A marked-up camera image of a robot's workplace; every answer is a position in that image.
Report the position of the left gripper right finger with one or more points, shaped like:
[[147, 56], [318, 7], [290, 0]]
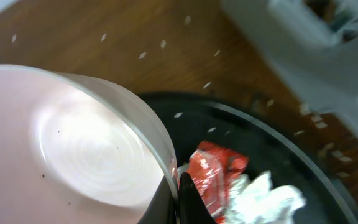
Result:
[[192, 209]]

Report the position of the grey dishwasher rack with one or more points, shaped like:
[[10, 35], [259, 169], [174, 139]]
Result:
[[311, 45]]

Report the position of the round black tray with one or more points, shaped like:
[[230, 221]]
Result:
[[190, 119]]

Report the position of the red snack wrapper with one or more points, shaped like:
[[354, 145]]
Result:
[[213, 168]]

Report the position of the pink bowl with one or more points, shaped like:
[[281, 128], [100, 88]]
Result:
[[78, 149]]

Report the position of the crumpled white napkin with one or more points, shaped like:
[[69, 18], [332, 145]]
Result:
[[258, 202]]

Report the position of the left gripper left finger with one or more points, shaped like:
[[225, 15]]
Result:
[[161, 209]]

